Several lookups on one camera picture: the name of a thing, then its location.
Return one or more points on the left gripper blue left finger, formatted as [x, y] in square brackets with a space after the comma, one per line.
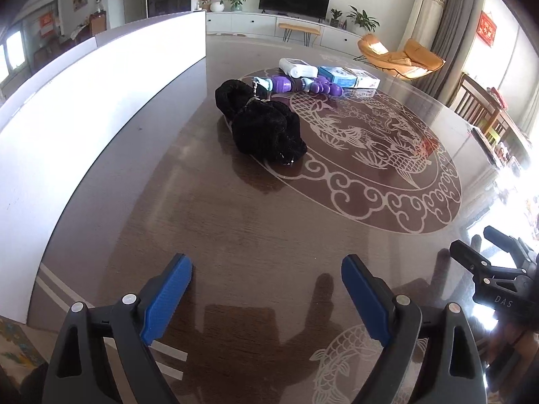
[79, 370]

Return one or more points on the wooden bench hairpin legs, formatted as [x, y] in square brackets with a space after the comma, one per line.
[309, 33]

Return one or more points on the wooden dining chair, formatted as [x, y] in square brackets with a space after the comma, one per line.
[483, 110]

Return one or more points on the orange lounge chair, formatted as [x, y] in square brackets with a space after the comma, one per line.
[410, 63]

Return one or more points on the small potted plant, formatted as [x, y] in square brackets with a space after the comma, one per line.
[335, 20]

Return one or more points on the white partition board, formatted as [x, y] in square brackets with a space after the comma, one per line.
[61, 119]

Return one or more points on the white wet wipes pack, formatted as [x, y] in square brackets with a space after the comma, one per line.
[297, 68]

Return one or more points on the grey curtain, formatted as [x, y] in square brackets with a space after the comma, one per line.
[452, 43]

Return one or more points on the white floor air conditioner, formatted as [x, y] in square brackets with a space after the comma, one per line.
[423, 23]

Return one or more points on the red window decoration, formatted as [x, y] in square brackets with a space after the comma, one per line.
[486, 29]

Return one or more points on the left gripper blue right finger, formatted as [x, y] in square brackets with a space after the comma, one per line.
[451, 371]

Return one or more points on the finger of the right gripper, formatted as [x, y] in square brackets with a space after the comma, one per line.
[474, 262]
[522, 254]

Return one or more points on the white blue small box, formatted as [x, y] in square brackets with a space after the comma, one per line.
[363, 80]

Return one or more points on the blue white medicine box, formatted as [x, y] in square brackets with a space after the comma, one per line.
[339, 76]

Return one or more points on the purple toy figure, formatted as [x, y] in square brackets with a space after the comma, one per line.
[285, 84]

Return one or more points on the green potted plant right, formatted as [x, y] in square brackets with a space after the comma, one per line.
[360, 23]

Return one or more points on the white tv cabinet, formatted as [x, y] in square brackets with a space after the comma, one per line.
[266, 26]

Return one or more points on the black plush scarf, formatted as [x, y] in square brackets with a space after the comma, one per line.
[263, 128]

